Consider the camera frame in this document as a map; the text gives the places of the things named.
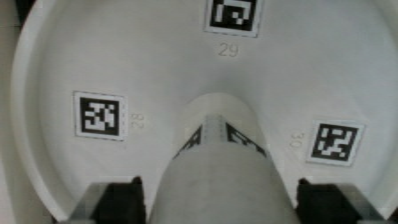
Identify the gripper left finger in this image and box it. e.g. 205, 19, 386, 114
57, 177, 146, 224

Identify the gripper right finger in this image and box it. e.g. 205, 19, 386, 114
295, 178, 386, 224

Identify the white cylindrical table leg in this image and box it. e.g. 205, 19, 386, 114
150, 93, 301, 224

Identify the white round table top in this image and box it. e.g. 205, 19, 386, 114
11, 0, 398, 219

